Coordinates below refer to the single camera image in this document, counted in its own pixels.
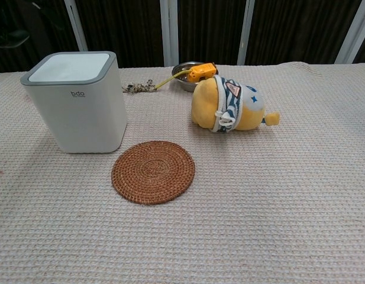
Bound yellow tape measure strap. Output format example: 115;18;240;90
154;68;192;89

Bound orange tape measure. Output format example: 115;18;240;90
187;62;217;82

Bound round brown woven coaster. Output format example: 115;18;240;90
111;140;196;205

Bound stainless steel bowl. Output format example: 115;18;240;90
171;61;220;93

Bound dark left robot hand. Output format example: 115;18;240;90
0;28;31;49

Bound dark pleated curtain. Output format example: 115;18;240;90
0;0;365;73

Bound yellow plush toy striped clothes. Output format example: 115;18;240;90
190;75;281;133

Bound beige woven tablecloth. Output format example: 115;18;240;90
0;61;365;284

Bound white lidded trash bin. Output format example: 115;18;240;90
20;51;128;154

